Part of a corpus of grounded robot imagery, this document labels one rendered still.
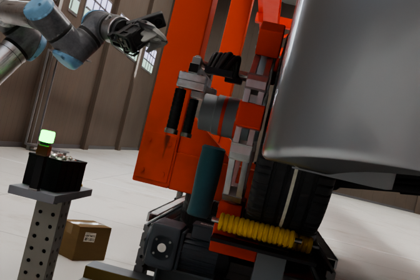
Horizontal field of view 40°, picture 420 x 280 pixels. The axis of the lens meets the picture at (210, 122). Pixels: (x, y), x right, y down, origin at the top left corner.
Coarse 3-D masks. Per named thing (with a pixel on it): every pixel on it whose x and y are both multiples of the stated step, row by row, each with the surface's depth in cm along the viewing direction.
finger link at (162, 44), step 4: (152, 40) 166; (156, 40) 165; (160, 40) 164; (148, 44) 167; (152, 44) 166; (156, 44) 165; (160, 44) 164; (164, 44) 163; (148, 48) 165; (152, 48) 164; (156, 48) 163
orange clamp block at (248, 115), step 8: (240, 104) 163; (248, 104) 162; (256, 104) 162; (240, 112) 163; (248, 112) 162; (256, 112) 162; (264, 112) 165; (240, 120) 162; (248, 120) 162; (256, 120) 162; (248, 128) 166; (256, 128) 162
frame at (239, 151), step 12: (252, 72) 174; (264, 72) 175; (252, 84) 172; (264, 84) 171; (264, 96) 173; (240, 132) 171; (252, 132) 171; (240, 144) 171; (252, 144) 172; (228, 156) 173; (240, 156) 172; (252, 156) 218; (228, 168) 176; (228, 180) 180; (240, 180) 178; (228, 192) 183; (240, 192) 182
